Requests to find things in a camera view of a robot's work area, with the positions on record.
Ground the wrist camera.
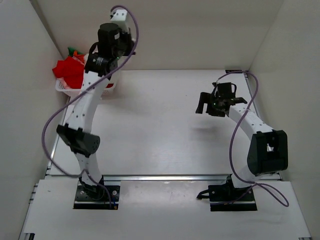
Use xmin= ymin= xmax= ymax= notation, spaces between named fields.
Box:
xmin=212 ymin=82 xmax=237 ymax=99
xmin=110 ymin=9 xmax=129 ymax=33

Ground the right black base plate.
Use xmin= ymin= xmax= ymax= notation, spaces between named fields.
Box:
xmin=196 ymin=183 xmax=258 ymax=212

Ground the green cloth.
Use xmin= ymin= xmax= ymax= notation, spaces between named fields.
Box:
xmin=67 ymin=46 xmax=77 ymax=56

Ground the white plastic laundry basket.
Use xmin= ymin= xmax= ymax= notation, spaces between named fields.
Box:
xmin=54 ymin=53 xmax=120 ymax=101

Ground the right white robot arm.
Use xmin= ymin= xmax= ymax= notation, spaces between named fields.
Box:
xmin=195 ymin=92 xmax=289 ymax=200

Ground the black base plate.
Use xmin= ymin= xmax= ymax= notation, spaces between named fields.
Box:
xmin=73 ymin=181 xmax=121 ymax=211
xmin=196 ymin=183 xmax=258 ymax=212

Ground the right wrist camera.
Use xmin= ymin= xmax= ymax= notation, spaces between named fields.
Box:
xmin=212 ymin=82 xmax=237 ymax=99

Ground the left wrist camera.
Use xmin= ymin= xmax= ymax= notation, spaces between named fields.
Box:
xmin=110 ymin=9 xmax=129 ymax=33

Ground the black label on table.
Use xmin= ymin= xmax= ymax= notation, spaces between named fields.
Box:
xmin=225 ymin=69 xmax=242 ymax=74

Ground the red t shirt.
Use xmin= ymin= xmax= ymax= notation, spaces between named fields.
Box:
xmin=52 ymin=56 xmax=84 ymax=89

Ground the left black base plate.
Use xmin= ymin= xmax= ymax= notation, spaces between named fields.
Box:
xmin=73 ymin=181 xmax=121 ymax=211

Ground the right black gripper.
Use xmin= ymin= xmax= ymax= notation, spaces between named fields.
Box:
xmin=195 ymin=92 xmax=224 ymax=118

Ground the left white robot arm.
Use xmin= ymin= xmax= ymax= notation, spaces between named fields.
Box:
xmin=56 ymin=23 xmax=134 ymax=200

